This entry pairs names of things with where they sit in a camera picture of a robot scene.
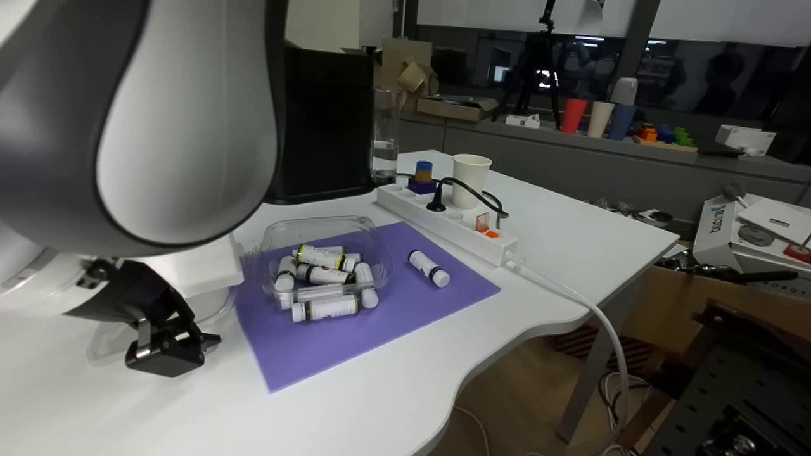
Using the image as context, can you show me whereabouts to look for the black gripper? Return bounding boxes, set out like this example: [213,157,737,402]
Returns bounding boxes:
[82,255,226,379]

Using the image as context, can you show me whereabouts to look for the brown cardboard box pile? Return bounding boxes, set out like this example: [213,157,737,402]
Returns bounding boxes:
[374,36,501,126]

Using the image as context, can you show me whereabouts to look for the small white box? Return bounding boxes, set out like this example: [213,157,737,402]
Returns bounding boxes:
[711,122,779,160]

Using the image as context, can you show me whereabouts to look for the purple mat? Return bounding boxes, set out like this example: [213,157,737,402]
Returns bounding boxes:
[229,219,501,394]

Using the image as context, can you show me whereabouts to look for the black coffee machine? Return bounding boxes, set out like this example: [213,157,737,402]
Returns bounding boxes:
[272,42,378,204]

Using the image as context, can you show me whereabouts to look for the clear glass water container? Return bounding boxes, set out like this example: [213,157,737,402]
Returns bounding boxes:
[369,84,406,184]

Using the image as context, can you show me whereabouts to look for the white power strip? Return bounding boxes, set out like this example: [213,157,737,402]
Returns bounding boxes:
[372,180,520,267]

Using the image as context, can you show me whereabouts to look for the white paper cup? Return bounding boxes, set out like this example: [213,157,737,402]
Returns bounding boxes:
[452,152,493,209]

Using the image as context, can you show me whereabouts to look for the grey table leg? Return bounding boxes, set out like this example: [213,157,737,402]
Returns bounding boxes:
[553,285,638,446]

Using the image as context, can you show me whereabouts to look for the red cup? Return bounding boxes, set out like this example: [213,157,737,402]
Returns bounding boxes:
[561,95,590,136]

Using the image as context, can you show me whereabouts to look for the beige cup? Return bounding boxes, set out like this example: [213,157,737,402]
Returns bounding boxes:
[585,99,615,142]

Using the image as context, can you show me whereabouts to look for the blue cup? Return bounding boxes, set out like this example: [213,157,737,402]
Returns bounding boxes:
[605,102,638,142]

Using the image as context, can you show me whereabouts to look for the white printed carton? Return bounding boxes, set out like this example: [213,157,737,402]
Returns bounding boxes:
[692,189,811,274]

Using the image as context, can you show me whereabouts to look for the black plug and cable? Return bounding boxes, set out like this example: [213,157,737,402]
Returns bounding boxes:
[426,175,511,228]

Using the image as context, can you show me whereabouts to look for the white power strip cable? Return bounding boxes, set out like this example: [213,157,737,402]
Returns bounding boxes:
[504,255,634,427]

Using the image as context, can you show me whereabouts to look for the black camera tripod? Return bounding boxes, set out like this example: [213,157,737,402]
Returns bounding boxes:
[497,0,569,129]

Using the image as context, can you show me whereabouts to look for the black metal frame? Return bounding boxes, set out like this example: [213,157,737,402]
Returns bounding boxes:
[644,302,811,456]

